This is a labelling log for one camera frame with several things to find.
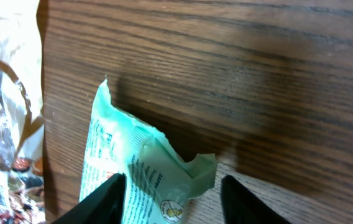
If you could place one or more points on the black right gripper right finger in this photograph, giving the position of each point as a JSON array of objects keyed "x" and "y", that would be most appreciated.
[{"x": 241, "y": 206}]

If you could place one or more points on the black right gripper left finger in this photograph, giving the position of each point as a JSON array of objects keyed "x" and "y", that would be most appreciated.
[{"x": 103, "y": 206}]

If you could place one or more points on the teal wet wipes pack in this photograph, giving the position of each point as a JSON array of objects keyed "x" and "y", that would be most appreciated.
[{"x": 159, "y": 183}]

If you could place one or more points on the beige Pantree snack pouch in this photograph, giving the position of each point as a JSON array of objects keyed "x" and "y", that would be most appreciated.
[{"x": 21, "y": 120}]

